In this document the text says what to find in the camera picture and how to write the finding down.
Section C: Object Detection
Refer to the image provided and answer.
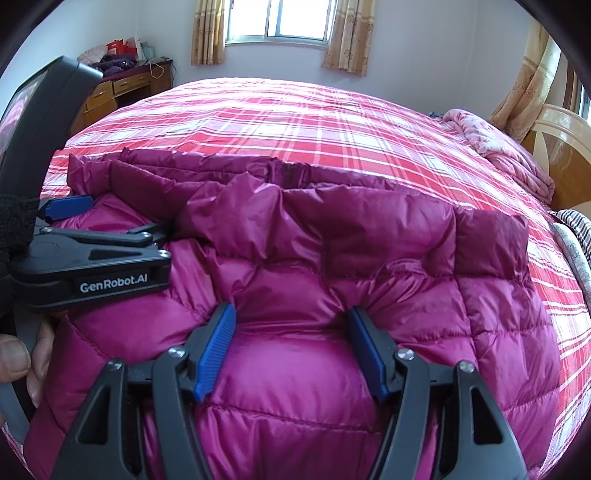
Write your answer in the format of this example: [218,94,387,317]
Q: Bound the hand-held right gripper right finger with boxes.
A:
[347,307,527,480]

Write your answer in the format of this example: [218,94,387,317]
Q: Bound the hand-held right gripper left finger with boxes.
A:
[50,302,238,480]

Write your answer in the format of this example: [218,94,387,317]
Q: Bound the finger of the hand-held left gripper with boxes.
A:
[39,195,95,221]
[44,220,174,268]

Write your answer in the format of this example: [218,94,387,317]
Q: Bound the magenta quilted down jacket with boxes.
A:
[23,148,561,480]

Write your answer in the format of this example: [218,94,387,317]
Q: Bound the dark purple clothes pile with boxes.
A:
[95,54,138,77]

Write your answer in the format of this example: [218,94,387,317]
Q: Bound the person's left hand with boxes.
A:
[0,320,57,409]

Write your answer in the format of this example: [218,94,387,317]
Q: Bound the brown wooden desk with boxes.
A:
[69,59,174,134]

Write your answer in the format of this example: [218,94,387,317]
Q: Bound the pale pink plastic bag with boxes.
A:
[76,46,109,65]

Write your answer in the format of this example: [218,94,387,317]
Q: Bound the red paper bag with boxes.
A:
[106,39,139,58]

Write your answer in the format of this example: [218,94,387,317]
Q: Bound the beige patterned curtain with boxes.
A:
[191,0,227,66]
[489,23,561,144]
[322,0,376,77]

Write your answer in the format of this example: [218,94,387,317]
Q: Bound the white patterned pillow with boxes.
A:
[549,224,591,296]

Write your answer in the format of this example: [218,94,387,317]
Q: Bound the bed with red plaid sheet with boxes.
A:
[0,76,591,480]

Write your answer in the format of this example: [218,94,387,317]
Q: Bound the black white striped pillow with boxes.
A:
[551,209,591,268]

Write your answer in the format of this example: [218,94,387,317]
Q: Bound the pink floral folded quilt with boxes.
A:
[442,108,556,206]

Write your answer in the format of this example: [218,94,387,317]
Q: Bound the wide sliding window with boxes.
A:
[225,0,331,46]

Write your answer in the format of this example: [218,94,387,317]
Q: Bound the cream wooden headboard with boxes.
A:
[522,104,591,210]

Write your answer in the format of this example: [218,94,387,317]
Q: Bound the narrow window beside headboard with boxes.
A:
[563,69,591,121]

